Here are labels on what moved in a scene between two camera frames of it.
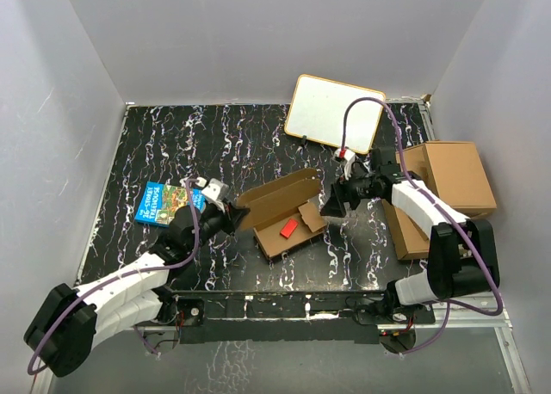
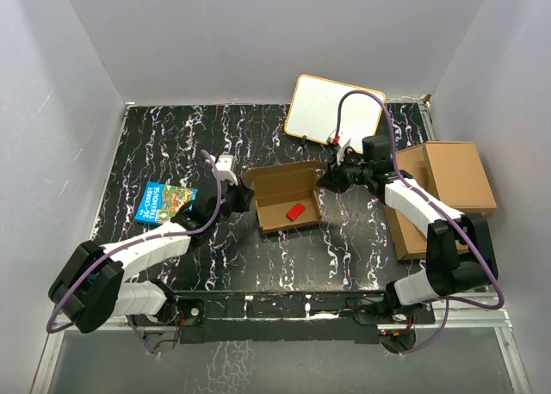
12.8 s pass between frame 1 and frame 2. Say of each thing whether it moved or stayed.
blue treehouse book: stayed
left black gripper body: moved
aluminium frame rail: stayed
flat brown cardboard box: stayed
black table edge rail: stayed
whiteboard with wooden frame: stayed
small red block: moved
